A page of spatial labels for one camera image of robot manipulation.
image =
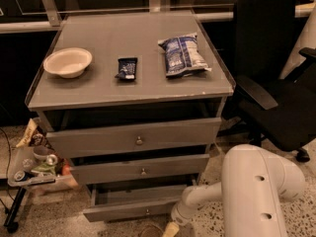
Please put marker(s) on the black cart leg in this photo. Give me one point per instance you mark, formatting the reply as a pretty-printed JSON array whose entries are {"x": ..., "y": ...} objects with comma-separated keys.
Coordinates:
[{"x": 10, "y": 224}]

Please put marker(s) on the grey wooden drawer cabinet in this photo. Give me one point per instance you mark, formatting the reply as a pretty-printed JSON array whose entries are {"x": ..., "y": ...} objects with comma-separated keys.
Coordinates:
[{"x": 98, "y": 98}]

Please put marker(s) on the grey bottom drawer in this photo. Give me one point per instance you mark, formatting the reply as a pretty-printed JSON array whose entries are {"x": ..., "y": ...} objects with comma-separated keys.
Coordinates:
[{"x": 140, "y": 199}]

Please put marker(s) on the grey drawer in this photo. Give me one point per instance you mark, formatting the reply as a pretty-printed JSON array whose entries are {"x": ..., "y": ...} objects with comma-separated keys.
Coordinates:
[
  {"x": 135, "y": 137},
  {"x": 139, "y": 169},
  {"x": 140, "y": 199}
]

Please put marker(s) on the black office chair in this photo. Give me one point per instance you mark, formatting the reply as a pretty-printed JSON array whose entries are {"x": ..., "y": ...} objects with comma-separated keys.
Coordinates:
[{"x": 280, "y": 110}]

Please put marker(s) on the dark blue snack bar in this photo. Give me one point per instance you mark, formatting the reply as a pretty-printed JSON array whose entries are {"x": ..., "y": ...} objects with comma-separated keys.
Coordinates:
[{"x": 127, "y": 68}]

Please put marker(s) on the grey top drawer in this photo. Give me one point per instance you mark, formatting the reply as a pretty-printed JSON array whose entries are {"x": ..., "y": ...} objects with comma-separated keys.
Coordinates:
[{"x": 135, "y": 137}]

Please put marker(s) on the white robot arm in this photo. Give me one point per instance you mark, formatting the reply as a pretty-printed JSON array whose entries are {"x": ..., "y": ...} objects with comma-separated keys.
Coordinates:
[{"x": 253, "y": 183}]

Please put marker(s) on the metal railing bar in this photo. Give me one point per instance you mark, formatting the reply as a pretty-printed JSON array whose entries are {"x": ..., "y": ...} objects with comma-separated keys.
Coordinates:
[{"x": 31, "y": 27}]

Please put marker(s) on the blue white chip bag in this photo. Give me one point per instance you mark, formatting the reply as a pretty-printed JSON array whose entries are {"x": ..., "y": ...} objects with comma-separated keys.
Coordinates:
[{"x": 182, "y": 57}]

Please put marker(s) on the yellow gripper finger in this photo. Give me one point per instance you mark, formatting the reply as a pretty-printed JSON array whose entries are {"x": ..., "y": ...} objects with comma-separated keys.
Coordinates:
[{"x": 171, "y": 229}]

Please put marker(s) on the clear plastic snack bin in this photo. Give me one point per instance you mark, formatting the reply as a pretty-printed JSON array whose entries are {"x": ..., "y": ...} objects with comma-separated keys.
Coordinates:
[{"x": 39, "y": 168}]

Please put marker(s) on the white paper bowl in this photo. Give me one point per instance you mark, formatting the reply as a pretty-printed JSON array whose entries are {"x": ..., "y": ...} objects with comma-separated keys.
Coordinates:
[{"x": 68, "y": 63}]

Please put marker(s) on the grey middle drawer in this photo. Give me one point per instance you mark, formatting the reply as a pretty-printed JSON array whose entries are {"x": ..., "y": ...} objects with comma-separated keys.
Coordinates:
[{"x": 139, "y": 169}]

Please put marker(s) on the tan snack bag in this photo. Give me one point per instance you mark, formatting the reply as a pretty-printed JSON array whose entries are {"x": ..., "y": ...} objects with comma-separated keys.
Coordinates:
[{"x": 29, "y": 137}]

